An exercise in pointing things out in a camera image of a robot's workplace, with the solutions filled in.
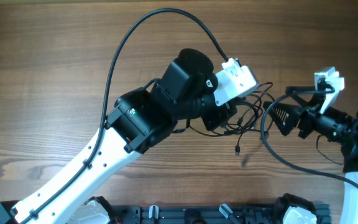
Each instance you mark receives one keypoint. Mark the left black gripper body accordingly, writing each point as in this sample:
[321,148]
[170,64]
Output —
[212,113]

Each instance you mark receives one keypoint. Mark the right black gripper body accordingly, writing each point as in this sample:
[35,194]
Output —
[309,113]

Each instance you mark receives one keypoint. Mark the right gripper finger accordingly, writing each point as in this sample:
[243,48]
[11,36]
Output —
[285,116]
[317,98]

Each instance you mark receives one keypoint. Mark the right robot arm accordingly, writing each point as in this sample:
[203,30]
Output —
[335,125]

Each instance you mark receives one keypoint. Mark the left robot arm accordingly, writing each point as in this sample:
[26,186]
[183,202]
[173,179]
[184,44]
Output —
[140,119]

